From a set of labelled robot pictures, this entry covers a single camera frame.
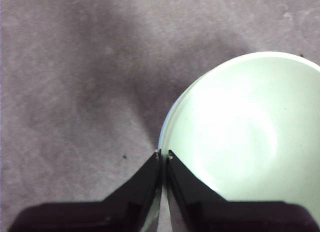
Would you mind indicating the green ribbed bowl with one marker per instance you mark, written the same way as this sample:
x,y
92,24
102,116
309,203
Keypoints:
x,y
175,109
250,131

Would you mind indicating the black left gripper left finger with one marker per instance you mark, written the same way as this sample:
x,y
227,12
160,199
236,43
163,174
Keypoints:
x,y
100,217

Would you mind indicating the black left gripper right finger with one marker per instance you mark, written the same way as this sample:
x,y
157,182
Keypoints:
x,y
225,217

